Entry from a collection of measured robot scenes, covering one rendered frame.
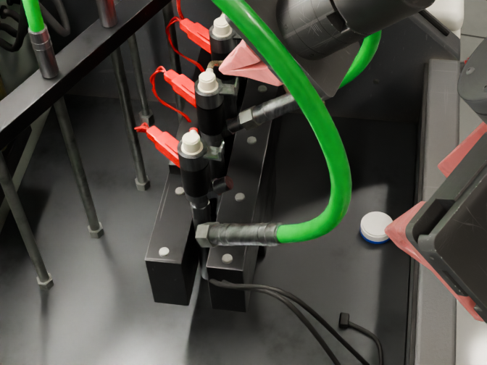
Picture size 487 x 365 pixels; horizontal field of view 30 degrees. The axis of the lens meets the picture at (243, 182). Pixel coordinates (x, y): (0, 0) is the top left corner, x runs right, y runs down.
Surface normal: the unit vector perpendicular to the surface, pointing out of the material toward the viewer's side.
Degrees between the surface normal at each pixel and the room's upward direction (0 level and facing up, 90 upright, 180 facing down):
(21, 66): 90
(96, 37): 0
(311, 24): 77
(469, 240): 46
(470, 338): 0
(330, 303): 0
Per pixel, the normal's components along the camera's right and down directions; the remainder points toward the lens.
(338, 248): -0.04, -0.63
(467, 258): 0.37, 0.01
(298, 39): -0.50, 0.61
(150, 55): -0.16, 0.76
